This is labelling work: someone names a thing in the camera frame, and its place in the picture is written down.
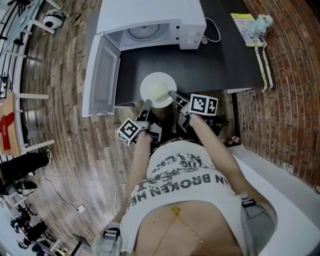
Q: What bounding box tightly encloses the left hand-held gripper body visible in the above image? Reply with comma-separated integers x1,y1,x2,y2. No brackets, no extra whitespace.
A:
116,109,163,147

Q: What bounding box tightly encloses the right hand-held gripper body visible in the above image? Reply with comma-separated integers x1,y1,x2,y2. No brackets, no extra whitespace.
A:
175,93,219,133

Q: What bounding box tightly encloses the white plate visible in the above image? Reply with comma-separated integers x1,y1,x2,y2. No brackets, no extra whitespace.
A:
139,71,178,109

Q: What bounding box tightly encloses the white microwave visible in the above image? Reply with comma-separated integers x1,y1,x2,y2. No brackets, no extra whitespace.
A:
81,0,208,118

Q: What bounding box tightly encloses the person's left forearm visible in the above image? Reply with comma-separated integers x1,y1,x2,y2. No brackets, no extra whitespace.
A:
117,129,154,221

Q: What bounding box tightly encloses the person's right forearm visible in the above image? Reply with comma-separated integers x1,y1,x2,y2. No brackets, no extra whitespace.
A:
188,113,247,198

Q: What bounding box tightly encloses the black stand under table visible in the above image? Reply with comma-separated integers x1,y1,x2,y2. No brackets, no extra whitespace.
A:
204,115,230,137

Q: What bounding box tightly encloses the red and white small object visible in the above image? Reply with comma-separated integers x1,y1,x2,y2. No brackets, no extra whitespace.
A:
225,135,244,148

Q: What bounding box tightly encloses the white printed t-shirt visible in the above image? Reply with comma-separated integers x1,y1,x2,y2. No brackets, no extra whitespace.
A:
119,139,251,256

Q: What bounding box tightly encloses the yellow-green book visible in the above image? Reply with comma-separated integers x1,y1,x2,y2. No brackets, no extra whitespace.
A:
230,12,266,48

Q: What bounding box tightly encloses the teal plush toy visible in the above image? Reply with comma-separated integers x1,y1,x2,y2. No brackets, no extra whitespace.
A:
247,13,274,39

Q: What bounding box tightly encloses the red t-shirt shaped cutout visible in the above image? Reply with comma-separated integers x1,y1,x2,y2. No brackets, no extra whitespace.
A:
0,111,16,151

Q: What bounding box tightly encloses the white counter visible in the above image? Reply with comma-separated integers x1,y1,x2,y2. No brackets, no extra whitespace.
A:
224,144,320,256

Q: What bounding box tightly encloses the white round robot toy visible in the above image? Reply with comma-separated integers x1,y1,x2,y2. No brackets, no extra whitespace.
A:
41,8,68,31

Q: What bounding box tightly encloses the white power cable with plug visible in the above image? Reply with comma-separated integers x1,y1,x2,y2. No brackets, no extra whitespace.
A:
201,17,222,45

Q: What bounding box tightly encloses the white charger with cable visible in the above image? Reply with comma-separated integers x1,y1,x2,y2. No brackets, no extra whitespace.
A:
74,198,89,214

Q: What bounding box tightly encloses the gold necklace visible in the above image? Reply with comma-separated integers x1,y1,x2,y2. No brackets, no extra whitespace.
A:
152,206,213,253

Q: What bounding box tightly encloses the white frame desk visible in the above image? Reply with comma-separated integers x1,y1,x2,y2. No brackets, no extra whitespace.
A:
0,0,63,157

